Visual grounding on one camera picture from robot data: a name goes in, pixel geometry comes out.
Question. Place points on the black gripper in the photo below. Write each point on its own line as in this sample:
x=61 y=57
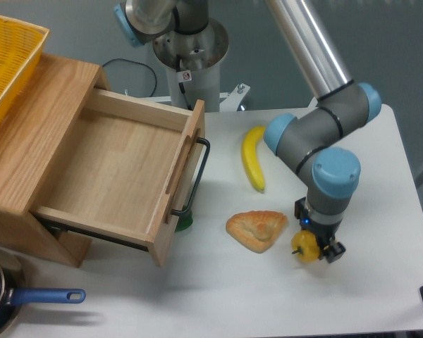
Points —
x=323 y=227

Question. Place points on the yellow bell pepper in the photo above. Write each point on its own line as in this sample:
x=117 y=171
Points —
x=305 y=247

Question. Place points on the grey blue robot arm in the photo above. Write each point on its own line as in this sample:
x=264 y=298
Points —
x=306 y=145

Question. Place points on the golden brown pastry bread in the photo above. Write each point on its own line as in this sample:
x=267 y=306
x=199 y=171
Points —
x=256 y=230

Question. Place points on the yellow banana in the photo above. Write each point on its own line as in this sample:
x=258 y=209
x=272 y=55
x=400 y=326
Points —
x=249 y=157

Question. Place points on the green object under drawer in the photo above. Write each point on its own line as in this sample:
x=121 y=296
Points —
x=184 y=222

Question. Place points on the open wooden drawer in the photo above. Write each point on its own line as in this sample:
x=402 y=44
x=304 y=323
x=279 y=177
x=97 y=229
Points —
x=124 y=172

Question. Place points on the wooden drawer cabinet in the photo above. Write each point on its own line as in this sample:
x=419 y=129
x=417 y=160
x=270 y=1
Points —
x=30 y=137

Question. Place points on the yellow plastic basket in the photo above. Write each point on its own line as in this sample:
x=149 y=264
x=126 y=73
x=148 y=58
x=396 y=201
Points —
x=21 y=45

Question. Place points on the black metal drawer handle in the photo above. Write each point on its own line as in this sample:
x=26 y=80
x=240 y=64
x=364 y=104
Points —
x=187 y=208

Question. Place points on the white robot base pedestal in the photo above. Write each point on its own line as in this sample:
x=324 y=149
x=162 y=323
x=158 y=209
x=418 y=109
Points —
x=193 y=69

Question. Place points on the black pan blue handle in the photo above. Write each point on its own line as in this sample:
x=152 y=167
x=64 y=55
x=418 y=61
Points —
x=14 y=291

